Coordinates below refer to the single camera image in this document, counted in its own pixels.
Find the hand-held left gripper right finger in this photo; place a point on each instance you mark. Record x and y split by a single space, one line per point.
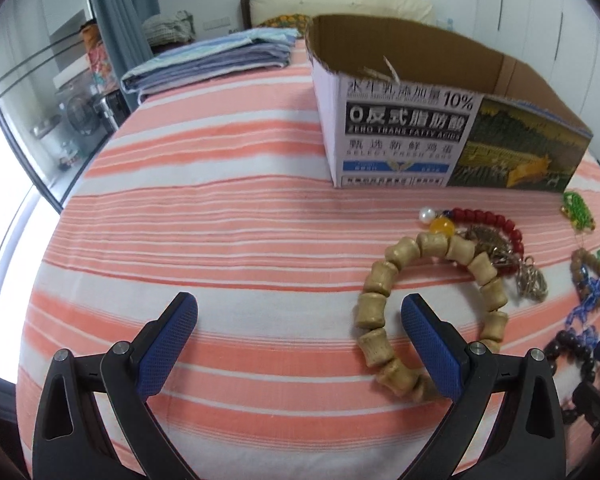
432 345

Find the yellow patterned pillow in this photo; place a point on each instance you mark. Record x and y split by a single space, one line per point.
285 20

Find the stack of folded blankets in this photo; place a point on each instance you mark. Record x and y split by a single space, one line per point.
220 55

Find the printed cardboard box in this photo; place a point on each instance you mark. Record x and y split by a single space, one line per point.
405 135

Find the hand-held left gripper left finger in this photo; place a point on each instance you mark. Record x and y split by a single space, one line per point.
165 350

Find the pile of checked clothes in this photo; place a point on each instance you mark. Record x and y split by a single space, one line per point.
167 27

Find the cream padded headboard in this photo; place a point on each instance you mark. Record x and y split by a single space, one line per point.
340 2

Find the orange striped bed sheet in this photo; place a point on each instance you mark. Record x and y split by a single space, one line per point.
220 240

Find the blue-grey curtain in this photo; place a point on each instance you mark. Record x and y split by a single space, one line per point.
115 20

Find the white wardrobe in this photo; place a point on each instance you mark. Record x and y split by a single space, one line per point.
545 15

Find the washing machine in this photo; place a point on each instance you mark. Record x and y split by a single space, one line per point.
77 107

